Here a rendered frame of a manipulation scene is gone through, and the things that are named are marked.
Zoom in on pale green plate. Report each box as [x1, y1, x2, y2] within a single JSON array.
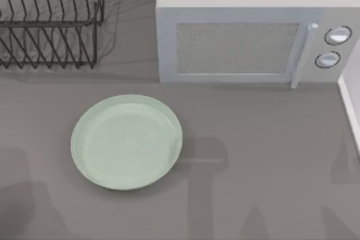
[[70, 95, 184, 191]]

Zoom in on microwave oven door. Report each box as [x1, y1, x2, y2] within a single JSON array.
[[156, 7, 325, 84]]

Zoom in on small microwave knob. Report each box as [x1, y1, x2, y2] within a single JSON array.
[[314, 51, 341, 69]]

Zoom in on large microwave knob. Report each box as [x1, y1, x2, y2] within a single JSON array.
[[323, 25, 353, 46]]

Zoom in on microwave door handle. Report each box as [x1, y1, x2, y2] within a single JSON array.
[[290, 22, 319, 89]]

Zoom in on black wire dish rack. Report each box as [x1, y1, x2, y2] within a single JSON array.
[[0, 0, 107, 70]]

